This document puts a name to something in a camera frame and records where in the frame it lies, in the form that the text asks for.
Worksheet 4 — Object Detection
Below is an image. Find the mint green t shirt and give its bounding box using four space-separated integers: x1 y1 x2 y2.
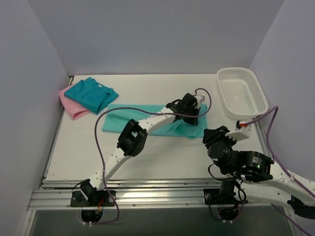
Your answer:
102 103 208 140

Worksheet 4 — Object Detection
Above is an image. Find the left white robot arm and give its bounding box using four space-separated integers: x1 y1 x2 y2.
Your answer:
79 93 205 206

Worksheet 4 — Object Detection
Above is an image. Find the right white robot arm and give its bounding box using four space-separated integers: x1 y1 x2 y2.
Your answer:
202 124 315 219

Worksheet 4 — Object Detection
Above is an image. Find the white perforated plastic basket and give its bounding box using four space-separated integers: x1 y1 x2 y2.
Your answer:
217 67 269 120

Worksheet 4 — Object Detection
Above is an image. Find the folded teal t shirt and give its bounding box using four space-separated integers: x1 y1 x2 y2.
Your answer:
64 77 119 115

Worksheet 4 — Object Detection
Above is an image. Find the folded pink t shirt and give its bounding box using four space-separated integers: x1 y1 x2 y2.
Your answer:
59 85 90 120

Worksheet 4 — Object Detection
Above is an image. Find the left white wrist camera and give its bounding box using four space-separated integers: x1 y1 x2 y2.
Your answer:
195 94 205 104

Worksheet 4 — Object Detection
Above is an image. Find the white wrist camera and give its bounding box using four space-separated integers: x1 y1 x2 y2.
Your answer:
195 94 205 104
225 120 252 142

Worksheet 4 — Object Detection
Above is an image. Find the black looped cable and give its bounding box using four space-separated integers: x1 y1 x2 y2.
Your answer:
208 163 223 182

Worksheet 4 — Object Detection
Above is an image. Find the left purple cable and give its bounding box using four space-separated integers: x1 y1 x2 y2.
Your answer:
94 88 212 225

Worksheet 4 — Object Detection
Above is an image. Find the purple cable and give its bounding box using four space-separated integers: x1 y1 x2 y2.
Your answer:
219 106 315 236
94 88 212 225

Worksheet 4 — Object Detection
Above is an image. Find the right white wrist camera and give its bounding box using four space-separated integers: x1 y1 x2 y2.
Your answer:
225 120 252 142

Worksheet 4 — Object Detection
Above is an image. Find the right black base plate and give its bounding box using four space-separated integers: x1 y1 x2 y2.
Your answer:
203 188 242 205

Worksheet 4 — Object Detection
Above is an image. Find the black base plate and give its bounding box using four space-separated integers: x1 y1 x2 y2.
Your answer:
70 191 114 207
203 188 242 205

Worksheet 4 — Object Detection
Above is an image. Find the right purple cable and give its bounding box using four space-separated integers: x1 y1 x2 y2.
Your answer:
219 106 315 236

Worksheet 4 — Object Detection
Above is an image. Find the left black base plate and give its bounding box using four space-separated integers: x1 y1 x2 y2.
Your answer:
70 191 114 207

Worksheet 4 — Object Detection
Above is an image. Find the aluminium frame rail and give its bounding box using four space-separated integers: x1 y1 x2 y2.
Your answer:
27 73 295 212

